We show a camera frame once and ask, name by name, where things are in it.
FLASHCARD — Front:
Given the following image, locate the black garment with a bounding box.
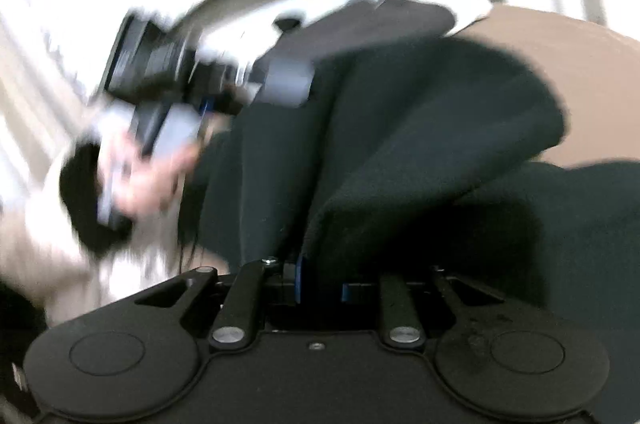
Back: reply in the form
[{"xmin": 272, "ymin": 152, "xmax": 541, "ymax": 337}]
[{"xmin": 186, "ymin": 0, "xmax": 640, "ymax": 340}]

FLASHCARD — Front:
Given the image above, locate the person's left hand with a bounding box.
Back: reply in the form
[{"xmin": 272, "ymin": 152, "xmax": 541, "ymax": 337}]
[{"xmin": 96, "ymin": 133, "xmax": 202, "ymax": 219}]

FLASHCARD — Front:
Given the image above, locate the person's white clothing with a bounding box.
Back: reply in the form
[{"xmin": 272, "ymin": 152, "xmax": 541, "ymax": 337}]
[{"xmin": 1, "ymin": 0, "xmax": 231, "ymax": 326}]

